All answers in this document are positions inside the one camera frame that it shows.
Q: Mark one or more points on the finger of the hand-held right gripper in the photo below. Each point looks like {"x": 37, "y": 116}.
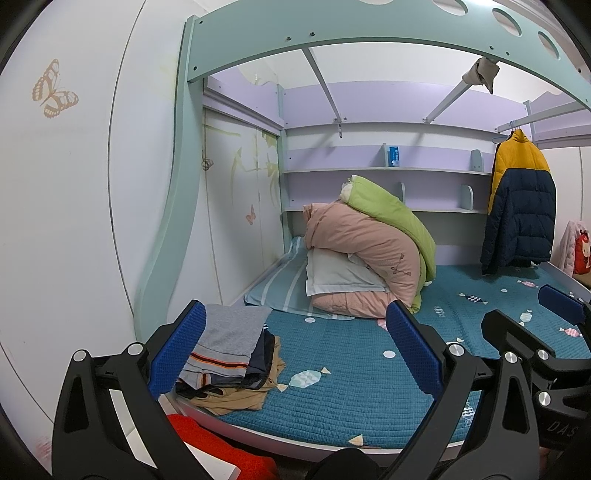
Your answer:
{"x": 503, "y": 325}
{"x": 561, "y": 301}

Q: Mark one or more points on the pink quilt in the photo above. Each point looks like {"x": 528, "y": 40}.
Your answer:
{"x": 364, "y": 244}

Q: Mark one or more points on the brown outline butterfly sticker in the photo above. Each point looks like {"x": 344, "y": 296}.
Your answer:
{"x": 207, "y": 162}

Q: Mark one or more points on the small blue box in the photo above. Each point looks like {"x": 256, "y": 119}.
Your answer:
{"x": 395, "y": 156}

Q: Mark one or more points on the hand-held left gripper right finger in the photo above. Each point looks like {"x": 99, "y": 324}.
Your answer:
{"x": 415, "y": 355}

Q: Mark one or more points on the green quilt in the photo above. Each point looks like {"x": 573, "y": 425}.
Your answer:
{"x": 392, "y": 207}

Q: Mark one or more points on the purple wall shelf unit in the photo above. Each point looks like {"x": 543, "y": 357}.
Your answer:
{"x": 425, "y": 159}

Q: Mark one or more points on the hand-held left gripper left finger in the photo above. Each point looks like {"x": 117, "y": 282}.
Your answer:
{"x": 180, "y": 350}

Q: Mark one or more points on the teal bunk bed frame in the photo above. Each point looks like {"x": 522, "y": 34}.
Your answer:
{"x": 323, "y": 27}

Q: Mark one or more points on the pile of folded clothes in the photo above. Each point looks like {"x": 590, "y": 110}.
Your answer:
{"x": 240, "y": 399}

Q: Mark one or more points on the teal fish print mattress pad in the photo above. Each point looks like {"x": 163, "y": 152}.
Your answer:
{"x": 346, "y": 332}

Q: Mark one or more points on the large orange butterfly sticker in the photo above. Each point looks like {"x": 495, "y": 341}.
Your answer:
{"x": 57, "y": 99}

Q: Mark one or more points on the grey cloth on bar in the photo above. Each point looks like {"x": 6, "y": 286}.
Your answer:
{"x": 482, "y": 74}

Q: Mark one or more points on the red cloth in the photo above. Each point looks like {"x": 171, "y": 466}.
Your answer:
{"x": 217, "y": 450}

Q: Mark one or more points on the round wooden stool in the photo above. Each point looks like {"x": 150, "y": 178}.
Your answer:
{"x": 584, "y": 279}

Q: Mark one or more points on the red cartoon bag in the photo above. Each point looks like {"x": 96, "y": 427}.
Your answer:
{"x": 584, "y": 254}

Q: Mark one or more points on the clothes hanger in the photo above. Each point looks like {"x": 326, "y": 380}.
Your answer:
{"x": 501, "y": 137}

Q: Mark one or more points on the green plant wall decal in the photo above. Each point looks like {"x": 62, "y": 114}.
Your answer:
{"x": 272, "y": 170}

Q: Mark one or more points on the yellow and navy puffer jacket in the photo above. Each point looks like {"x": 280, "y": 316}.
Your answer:
{"x": 521, "y": 207}

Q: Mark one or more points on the rounded shelf divider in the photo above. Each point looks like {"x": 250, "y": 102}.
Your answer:
{"x": 467, "y": 198}
{"x": 476, "y": 162}

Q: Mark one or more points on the pink butterfly wall sticker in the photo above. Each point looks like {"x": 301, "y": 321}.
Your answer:
{"x": 250, "y": 215}

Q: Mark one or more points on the blue striped pillow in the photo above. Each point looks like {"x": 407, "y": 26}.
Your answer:
{"x": 277, "y": 290}

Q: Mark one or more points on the hanging tag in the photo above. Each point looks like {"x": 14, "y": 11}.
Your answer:
{"x": 340, "y": 130}

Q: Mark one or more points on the white pillow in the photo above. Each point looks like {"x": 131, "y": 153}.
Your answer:
{"x": 332, "y": 274}

